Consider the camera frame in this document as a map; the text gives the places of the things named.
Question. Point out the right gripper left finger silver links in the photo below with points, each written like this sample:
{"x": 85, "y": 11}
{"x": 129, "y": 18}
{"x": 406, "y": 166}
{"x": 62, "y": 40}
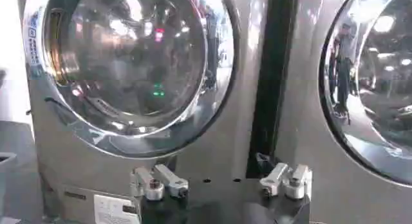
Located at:
{"x": 172, "y": 181}

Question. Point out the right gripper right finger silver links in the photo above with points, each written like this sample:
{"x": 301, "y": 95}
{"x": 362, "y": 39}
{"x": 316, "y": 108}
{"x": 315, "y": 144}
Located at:
{"x": 297, "y": 183}

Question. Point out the grey dryer with white label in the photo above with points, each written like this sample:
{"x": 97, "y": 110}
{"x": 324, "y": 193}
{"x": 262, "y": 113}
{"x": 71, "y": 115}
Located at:
{"x": 215, "y": 157}

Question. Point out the white label sticker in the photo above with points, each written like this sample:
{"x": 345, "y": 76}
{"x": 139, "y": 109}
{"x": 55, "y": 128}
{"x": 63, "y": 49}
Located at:
{"x": 111, "y": 210}

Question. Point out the round glass door with sticker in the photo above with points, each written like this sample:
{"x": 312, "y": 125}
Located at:
{"x": 128, "y": 67}

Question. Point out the round glass dryer door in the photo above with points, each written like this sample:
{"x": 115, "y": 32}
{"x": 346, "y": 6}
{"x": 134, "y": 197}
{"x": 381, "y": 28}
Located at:
{"x": 386, "y": 83}

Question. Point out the grey laundry basket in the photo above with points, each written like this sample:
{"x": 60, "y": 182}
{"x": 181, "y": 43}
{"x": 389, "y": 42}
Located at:
{"x": 4, "y": 173}

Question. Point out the blue printed door sticker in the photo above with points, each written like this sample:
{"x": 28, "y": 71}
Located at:
{"x": 33, "y": 48}

